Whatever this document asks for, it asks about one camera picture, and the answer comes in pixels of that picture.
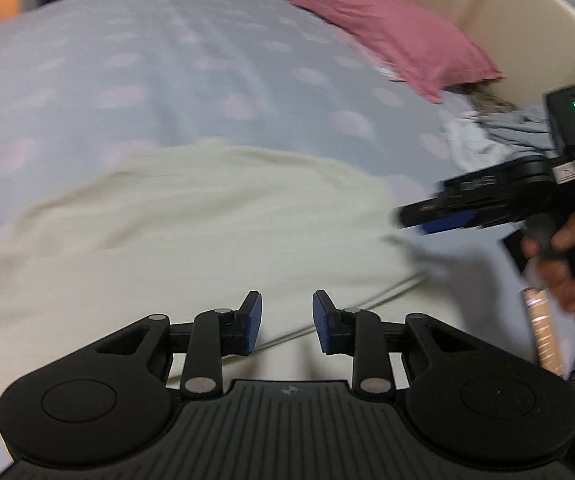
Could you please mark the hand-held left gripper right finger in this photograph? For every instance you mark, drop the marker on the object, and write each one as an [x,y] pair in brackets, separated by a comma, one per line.
[321,324]

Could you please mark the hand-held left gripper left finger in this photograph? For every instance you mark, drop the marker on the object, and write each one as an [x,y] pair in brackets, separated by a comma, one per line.
[252,324]

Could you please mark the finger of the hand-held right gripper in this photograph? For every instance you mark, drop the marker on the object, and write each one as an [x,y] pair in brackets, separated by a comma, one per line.
[442,221]

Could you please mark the cream cloth garment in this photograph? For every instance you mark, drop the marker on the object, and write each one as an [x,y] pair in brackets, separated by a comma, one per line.
[192,220]

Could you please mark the grey crumpled clothes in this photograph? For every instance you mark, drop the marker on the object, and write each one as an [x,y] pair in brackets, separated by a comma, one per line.
[497,132]

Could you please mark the copper cylinder bottle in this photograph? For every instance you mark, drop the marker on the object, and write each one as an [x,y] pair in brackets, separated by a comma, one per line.
[543,330]

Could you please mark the cream padded headboard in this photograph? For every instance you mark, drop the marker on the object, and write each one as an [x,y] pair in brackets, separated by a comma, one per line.
[532,25]

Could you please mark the pink pillow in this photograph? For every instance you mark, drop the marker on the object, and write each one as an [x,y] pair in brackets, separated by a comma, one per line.
[397,35]

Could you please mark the polka dot bed sheet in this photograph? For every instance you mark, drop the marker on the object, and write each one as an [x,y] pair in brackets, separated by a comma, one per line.
[142,70]

